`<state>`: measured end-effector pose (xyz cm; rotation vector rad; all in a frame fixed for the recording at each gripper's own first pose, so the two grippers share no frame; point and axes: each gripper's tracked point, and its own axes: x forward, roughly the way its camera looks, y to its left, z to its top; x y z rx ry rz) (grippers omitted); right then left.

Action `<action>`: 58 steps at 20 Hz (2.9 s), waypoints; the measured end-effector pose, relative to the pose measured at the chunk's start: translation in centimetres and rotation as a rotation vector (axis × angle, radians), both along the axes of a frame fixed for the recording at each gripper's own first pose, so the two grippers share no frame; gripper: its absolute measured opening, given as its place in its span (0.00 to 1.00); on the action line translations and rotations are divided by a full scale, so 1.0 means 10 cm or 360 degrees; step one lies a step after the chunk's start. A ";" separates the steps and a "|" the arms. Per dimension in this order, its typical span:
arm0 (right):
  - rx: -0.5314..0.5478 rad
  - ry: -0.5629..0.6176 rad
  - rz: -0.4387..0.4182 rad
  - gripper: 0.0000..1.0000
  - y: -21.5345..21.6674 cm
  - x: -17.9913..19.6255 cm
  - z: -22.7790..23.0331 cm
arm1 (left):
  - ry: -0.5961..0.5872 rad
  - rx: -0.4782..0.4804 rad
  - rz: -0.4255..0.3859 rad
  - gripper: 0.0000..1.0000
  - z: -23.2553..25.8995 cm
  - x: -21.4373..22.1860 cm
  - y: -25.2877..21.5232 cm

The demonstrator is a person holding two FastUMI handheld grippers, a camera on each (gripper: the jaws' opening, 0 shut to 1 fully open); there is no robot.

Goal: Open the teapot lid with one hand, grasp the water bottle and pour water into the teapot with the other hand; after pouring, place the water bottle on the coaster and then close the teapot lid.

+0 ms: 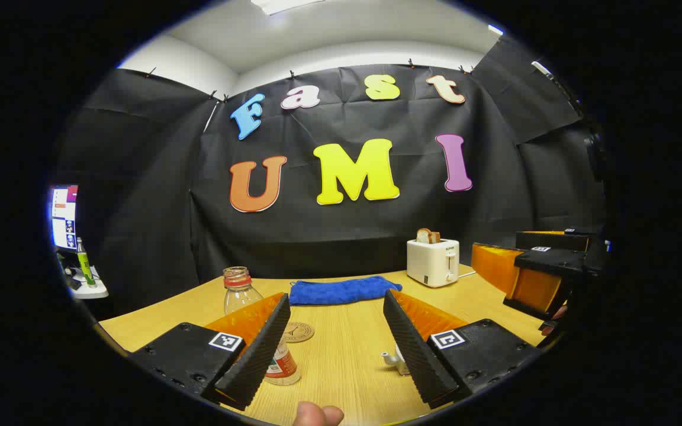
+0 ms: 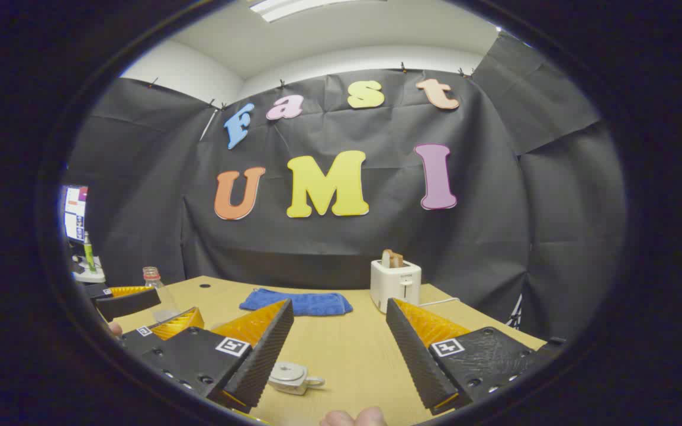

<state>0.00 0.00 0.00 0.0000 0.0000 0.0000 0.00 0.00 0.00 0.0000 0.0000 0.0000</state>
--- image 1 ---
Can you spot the white toaster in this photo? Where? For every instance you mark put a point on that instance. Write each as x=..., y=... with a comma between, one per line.
x=430, y=263

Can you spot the white side table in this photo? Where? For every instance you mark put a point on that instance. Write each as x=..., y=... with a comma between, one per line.
x=89, y=290

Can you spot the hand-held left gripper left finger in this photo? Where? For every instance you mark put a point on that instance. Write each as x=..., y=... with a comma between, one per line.
x=261, y=355

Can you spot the clear plastic water bottle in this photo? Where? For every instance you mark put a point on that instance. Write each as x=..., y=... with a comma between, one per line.
x=240, y=296

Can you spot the round wooden coaster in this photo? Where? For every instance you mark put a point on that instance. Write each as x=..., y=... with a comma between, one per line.
x=301, y=332

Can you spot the computer monitor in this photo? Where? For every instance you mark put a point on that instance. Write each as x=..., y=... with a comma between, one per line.
x=64, y=216

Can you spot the toasted bread slices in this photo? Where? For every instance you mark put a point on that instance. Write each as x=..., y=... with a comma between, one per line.
x=427, y=236

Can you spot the green bottle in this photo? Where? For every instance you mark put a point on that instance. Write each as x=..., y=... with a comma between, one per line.
x=84, y=263

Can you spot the white ceramic teacup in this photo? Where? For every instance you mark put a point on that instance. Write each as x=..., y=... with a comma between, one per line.
x=400, y=361

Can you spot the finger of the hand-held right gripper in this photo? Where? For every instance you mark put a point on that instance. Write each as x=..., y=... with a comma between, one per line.
x=492, y=263
x=539, y=290

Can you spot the blue towel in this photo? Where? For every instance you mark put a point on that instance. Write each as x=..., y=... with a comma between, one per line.
x=341, y=291

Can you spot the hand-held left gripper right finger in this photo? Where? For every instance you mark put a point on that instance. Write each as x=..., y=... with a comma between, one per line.
x=415, y=355

